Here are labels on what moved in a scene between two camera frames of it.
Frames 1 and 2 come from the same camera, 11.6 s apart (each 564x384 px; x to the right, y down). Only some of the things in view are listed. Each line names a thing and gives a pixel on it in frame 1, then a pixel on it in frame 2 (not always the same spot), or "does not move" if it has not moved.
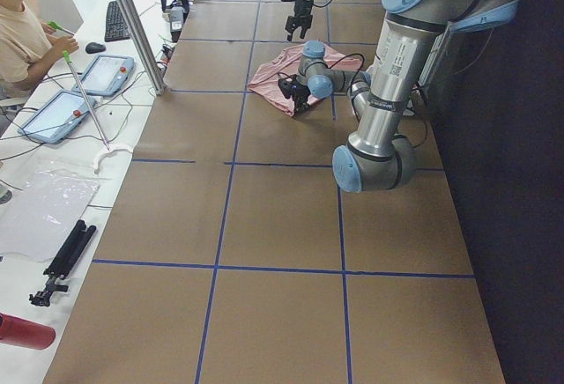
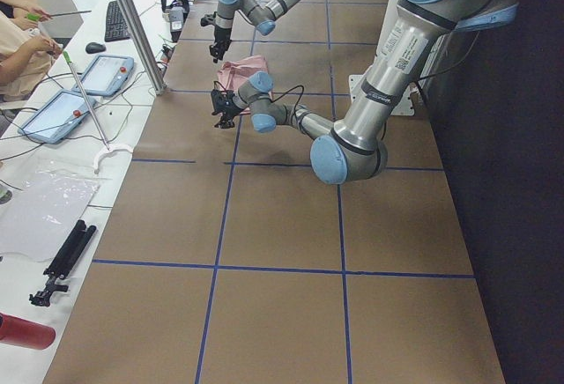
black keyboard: [116, 28] does not move
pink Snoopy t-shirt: [263, 81] -> [233, 73]
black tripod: [63, 262] does not move
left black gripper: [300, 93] -> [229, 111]
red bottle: [18, 332] does not move
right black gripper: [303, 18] -> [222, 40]
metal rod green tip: [69, 60] does not move
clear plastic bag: [40, 206] does not move
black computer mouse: [94, 48] does not move
